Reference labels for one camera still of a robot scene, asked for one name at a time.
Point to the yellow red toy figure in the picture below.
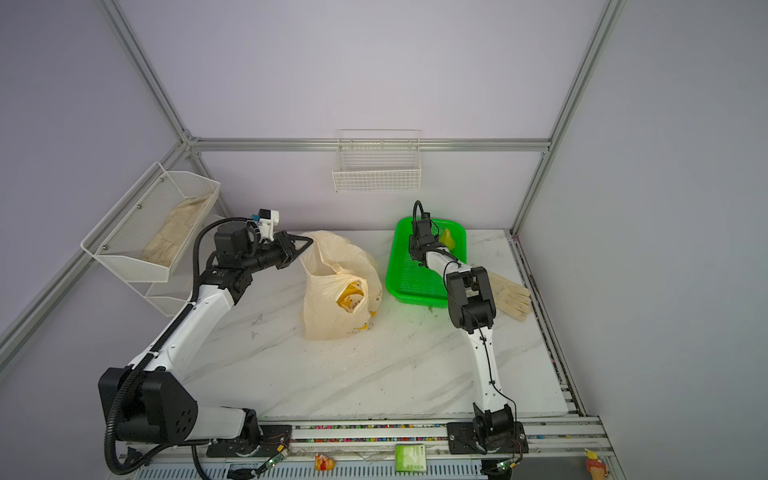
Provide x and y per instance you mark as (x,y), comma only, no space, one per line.
(595,466)

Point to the small orange toy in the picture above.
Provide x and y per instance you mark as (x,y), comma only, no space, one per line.
(323,463)

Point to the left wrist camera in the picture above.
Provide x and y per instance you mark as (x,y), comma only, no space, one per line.
(266,221)

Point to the white wire wall basket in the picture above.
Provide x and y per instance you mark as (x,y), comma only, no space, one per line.
(377,161)

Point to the green plastic basket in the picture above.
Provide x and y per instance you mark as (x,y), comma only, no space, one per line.
(406,280)

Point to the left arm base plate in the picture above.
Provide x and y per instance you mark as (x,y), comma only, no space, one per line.
(263,442)

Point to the green box on rail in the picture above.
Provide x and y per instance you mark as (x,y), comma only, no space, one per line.
(410,458)

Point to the white upper mesh shelf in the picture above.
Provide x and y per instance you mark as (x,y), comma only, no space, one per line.
(120,237)

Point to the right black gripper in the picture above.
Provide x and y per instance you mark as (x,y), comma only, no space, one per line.
(421,238)

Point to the translucent beige plastic bag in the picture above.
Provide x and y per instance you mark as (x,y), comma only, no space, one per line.
(330,264)

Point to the green fake pear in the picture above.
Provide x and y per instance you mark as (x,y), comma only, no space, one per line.
(447,239)

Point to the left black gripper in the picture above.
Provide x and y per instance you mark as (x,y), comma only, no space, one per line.
(285,249)

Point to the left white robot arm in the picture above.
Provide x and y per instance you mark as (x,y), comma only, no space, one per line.
(147,408)

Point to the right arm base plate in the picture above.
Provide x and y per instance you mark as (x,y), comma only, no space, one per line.
(465,438)

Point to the yellow fake banana bunch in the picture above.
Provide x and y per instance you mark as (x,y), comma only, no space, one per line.
(353,297)

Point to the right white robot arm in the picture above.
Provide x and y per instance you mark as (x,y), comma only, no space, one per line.
(471,307)

